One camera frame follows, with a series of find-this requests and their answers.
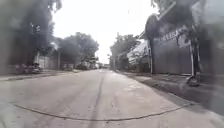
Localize pale boundary wall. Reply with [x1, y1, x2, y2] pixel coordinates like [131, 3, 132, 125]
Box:
[33, 53, 62, 71]

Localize grey concrete road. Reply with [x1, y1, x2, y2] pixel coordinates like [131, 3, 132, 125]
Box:
[0, 68, 224, 128]

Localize raised pavement strip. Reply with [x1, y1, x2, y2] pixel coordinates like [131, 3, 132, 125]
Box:
[0, 68, 83, 82]

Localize white building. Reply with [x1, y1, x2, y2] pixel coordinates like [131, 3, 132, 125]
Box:
[126, 31, 152, 73]

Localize large dark tree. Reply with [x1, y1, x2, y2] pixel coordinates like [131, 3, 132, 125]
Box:
[0, 0, 63, 75]

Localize grey gated building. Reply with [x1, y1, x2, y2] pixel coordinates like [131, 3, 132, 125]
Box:
[145, 0, 224, 78]

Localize raised concrete roadside verge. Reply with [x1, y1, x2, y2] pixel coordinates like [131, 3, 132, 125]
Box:
[116, 69, 224, 116]

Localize dark leafy tree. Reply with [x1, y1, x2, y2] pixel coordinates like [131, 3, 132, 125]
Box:
[55, 31, 100, 70]

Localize dark roadside tree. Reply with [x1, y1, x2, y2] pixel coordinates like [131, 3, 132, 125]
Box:
[109, 33, 141, 70]

